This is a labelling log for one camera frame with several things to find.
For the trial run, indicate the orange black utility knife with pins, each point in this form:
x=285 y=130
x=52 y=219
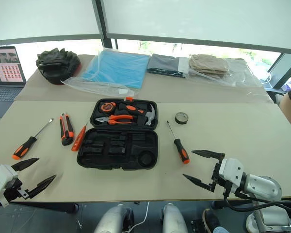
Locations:
x=66 y=131

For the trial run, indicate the orange black tape measure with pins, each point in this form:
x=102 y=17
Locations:
x=107 y=107

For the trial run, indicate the orange voltage tester pen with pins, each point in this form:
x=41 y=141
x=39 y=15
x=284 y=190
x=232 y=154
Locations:
x=78 y=140

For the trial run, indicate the pile of black gloves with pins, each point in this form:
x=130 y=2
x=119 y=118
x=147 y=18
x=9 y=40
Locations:
x=58 y=65

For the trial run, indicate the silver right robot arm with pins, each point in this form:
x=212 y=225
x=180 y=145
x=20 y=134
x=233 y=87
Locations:
x=264 y=187

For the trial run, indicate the silver rounded robot leg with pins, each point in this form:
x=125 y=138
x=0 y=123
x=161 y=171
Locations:
x=173 y=218
x=111 y=221

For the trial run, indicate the open laptop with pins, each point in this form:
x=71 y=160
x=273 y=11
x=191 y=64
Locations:
x=4 y=80

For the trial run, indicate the beige cloths in plastic bag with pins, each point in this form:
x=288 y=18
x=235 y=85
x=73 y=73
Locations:
x=208 y=65

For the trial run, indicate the blue cloth in plastic bag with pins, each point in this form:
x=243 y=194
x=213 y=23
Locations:
x=121 y=68

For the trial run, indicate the dark grey cloth package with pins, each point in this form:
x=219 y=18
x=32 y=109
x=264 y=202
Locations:
x=163 y=64

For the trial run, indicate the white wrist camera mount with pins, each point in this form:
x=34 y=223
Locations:
x=231 y=171
x=0 y=179

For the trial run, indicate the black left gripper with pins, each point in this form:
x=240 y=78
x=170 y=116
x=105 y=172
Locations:
x=12 y=191

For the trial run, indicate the black tool case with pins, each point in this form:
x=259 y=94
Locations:
x=116 y=153

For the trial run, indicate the dark window frame post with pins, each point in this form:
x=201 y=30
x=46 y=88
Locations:
x=100 y=19

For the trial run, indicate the black shoe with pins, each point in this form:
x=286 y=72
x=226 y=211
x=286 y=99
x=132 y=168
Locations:
x=211 y=219

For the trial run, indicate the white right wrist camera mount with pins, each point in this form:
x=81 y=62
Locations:
x=231 y=171

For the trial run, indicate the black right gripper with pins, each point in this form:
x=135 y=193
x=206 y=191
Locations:
x=218 y=180

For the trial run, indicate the black electrical tape roll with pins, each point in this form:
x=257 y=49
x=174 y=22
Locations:
x=182 y=118

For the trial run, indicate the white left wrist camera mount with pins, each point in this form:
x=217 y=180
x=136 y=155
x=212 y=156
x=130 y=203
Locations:
x=0 y=179

